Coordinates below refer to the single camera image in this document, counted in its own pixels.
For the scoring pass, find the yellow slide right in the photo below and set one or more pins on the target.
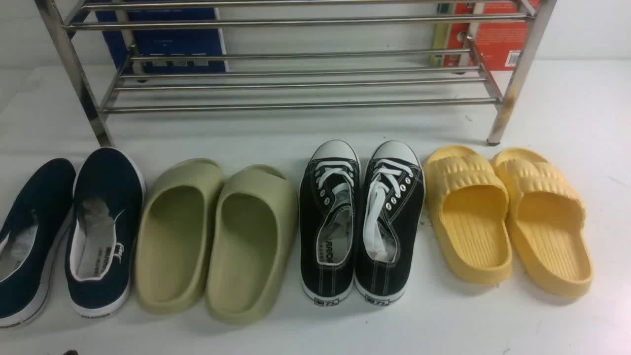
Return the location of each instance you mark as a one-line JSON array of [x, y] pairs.
[[545, 222]]

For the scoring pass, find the black canvas sneaker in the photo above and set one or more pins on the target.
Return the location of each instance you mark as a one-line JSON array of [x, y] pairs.
[[392, 199], [328, 204]]

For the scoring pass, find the olive green slide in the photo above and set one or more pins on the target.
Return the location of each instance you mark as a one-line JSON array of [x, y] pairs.
[[175, 236], [255, 226]]

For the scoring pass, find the stainless steel shoe rack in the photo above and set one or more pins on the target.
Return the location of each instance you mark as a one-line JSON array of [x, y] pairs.
[[62, 31]]

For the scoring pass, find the blue box behind rack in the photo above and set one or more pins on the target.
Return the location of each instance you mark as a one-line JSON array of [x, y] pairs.
[[204, 42]]

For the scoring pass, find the black canvas sneaker right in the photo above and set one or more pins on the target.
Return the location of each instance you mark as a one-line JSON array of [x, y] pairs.
[[392, 199]]

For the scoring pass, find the yellow slide left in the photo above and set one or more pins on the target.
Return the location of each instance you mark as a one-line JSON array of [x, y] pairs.
[[468, 205]]

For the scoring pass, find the red box behind rack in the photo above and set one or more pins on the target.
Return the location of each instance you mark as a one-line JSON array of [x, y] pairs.
[[499, 43]]

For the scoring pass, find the olive green slide left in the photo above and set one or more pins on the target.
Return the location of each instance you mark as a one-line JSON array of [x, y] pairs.
[[175, 236]]

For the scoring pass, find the black canvas sneaker left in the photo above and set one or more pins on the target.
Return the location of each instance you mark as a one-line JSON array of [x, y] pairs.
[[328, 204]]

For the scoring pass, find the yellow slide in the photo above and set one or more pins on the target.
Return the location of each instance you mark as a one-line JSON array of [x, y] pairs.
[[468, 205], [545, 222]]

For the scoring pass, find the olive green slide right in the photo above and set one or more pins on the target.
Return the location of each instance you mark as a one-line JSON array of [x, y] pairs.
[[255, 226]]

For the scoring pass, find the navy slip-on shoe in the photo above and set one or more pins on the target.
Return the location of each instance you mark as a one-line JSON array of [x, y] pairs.
[[34, 226], [108, 197]]

